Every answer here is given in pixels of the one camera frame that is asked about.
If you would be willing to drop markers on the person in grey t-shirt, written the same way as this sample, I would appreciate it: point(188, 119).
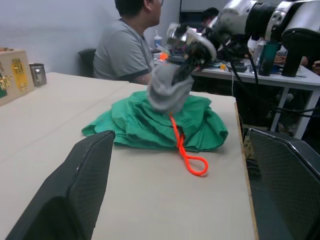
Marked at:
point(122, 50)

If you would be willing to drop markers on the grey sock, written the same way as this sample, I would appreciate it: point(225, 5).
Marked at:
point(163, 90)

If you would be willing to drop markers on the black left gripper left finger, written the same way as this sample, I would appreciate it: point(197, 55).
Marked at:
point(70, 190)

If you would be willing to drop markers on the black office chair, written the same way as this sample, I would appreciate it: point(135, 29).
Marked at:
point(86, 62)

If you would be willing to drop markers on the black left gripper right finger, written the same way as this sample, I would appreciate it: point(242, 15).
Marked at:
point(285, 190)

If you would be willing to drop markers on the white squeeze bottle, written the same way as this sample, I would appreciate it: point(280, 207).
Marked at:
point(157, 40)

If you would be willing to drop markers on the person with black hair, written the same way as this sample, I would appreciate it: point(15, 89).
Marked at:
point(210, 16)

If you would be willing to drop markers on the white desk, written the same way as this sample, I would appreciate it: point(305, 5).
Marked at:
point(262, 80)

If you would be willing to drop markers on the tan paper tag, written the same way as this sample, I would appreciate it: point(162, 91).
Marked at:
point(248, 148)

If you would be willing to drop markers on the teal drinking bottle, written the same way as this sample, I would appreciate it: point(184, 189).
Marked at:
point(268, 58)

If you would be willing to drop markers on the steel mug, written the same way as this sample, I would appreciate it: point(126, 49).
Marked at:
point(38, 74)

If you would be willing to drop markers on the wooden box with brass latches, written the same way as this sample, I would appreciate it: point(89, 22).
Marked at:
point(12, 75)

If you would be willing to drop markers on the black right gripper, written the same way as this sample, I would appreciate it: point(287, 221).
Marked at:
point(195, 57)

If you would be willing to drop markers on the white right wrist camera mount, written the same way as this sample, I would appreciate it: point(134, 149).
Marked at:
point(206, 46)

